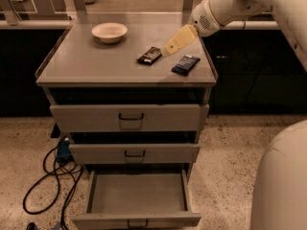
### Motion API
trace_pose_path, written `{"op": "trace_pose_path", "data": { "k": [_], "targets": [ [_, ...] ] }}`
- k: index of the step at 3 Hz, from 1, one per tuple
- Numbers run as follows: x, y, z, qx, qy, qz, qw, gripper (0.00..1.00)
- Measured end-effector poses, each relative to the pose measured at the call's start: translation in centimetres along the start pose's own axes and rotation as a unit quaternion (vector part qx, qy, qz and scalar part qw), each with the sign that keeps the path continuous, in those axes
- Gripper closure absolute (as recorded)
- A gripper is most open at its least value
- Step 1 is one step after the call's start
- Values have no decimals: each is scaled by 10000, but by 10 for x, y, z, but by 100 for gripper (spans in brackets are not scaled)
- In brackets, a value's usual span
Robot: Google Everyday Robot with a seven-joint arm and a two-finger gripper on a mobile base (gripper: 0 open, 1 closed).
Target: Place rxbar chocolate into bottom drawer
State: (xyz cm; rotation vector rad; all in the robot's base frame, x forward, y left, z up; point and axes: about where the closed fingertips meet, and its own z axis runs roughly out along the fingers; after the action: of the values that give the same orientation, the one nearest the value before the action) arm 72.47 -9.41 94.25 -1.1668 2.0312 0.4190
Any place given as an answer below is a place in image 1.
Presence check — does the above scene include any grey bottom drawer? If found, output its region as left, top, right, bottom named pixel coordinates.
left=72, top=171, right=201, bottom=230

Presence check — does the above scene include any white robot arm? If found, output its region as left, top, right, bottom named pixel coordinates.
left=162, top=0, right=307, bottom=230

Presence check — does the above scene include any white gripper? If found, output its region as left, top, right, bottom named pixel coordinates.
left=162, top=0, right=223, bottom=57

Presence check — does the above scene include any blue rxbar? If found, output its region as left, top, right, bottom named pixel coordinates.
left=171, top=55, right=201, bottom=76

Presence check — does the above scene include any white ceramic bowl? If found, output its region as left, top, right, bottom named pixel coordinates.
left=91, top=23, right=128, bottom=44

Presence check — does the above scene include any grey middle drawer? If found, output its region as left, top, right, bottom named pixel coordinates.
left=69, top=144, right=200, bottom=165

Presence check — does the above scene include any black chocolate rxbar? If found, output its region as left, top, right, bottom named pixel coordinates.
left=136, top=47, right=162, bottom=65

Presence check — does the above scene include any blue power box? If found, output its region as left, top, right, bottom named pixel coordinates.
left=56, top=138, right=72, bottom=160

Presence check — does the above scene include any grey top drawer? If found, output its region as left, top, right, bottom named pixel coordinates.
left=50, top=104, right=209, bottom=132

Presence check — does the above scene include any grey drawer cabinet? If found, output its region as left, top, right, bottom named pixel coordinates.
left=36, top=13, right=217, bottom=171

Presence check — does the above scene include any black floor cable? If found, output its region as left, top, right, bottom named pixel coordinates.
left=22, top=144, right=84, bottom=230

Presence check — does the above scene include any white horizontal rail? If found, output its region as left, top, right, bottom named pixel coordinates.
left=0, top=20, right=279, bottom=30

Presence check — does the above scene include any grey drawer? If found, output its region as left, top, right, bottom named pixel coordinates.
left=69, top=144, right=200, bottom=165
left=50, top=104, right=209, bottom=132
left=72, top=171, right=201, bottom=230

